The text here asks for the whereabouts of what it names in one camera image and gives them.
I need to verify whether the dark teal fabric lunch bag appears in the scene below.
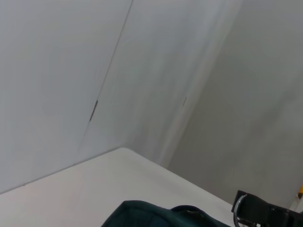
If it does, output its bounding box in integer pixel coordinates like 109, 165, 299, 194
101, 200, 232, 227

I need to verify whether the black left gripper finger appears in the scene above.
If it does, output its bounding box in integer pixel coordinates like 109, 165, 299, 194
231, 190, 303, 227

